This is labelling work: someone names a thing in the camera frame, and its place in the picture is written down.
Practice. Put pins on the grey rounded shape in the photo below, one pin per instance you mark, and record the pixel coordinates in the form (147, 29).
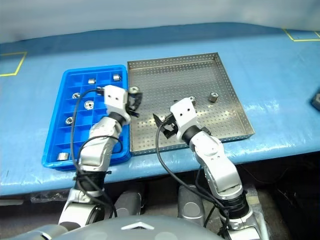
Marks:
(191, 203)
(127, 202)

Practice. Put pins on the grey robot torso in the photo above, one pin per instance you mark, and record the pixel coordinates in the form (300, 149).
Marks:
(125, 230)

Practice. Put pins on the blue plastic compartment tray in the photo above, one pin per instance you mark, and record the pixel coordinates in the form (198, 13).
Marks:
(60, 135)

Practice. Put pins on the silver metal roller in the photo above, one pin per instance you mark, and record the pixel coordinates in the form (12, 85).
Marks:
(88, 104)
(91, 81)
(69, 120)
(134, 89)
(62, 156)
(116, 77)
(76, 95)
(213, 97)
(193, 99)

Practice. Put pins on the perforated steel tray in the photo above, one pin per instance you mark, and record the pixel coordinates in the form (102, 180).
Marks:
(175, 75)

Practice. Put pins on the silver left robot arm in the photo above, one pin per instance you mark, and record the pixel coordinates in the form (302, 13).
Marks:
(97, 150)

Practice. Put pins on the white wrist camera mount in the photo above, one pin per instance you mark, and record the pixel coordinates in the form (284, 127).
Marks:
(115, 97)
(183, 115)

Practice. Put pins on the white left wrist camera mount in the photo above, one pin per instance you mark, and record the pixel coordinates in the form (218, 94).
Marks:
(115, 97)

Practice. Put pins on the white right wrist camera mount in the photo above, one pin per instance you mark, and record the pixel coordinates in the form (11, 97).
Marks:
(183, 115)

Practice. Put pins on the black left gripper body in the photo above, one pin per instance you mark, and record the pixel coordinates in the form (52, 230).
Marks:
(132, 105)

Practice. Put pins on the dark grey block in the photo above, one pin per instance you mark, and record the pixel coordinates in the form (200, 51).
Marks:
(317, 101)

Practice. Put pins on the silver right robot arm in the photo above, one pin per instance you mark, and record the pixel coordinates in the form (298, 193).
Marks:
(217, 160)

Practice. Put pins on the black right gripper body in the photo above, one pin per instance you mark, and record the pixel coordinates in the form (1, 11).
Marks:
(172, 125)

